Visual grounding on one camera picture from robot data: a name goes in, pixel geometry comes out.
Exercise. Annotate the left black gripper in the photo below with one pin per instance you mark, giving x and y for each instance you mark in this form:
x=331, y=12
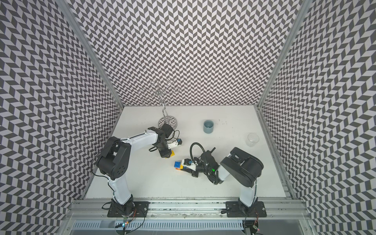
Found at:
x=165, y=154

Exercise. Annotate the blue lego brick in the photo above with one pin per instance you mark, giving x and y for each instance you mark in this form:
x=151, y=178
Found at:
x=177, y=164

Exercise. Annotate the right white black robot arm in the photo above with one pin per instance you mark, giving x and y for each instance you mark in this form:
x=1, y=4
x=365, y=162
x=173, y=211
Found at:
x=242, y=166

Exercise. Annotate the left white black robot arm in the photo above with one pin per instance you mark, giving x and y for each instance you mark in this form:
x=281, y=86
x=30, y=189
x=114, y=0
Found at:
x=114, y=159

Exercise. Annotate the chrome mug tree stand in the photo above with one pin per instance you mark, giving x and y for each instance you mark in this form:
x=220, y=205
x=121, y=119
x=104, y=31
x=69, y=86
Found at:
x=155, y=94

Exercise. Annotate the grey-blue ceramic cup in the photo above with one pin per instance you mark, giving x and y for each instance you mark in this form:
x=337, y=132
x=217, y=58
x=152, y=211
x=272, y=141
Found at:
x=208, y=126

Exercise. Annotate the clear glass cup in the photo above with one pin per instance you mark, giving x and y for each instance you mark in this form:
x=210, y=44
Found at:
x=252, y=139

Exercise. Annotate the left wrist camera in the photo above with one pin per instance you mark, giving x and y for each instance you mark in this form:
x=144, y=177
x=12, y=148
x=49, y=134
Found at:
x=172, y=136

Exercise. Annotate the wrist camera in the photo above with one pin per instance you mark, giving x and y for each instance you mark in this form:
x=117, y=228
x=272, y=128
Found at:
x=189, y=164
x=172, y=136

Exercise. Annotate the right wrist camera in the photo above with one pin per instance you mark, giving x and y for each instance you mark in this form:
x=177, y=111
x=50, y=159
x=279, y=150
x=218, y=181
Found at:
x=189, y=164

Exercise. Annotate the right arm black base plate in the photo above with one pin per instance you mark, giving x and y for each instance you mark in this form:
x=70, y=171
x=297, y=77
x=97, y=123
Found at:
x=237, y=209

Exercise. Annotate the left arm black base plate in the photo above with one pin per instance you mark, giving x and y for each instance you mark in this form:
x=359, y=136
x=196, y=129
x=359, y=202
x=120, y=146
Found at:
x=114, y=210

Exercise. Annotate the white ribbed cable duct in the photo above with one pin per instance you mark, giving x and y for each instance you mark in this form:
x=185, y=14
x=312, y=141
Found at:
x=158, y=225

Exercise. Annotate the aluminium front rail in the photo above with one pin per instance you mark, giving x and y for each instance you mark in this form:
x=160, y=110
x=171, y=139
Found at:
x=210, y=208

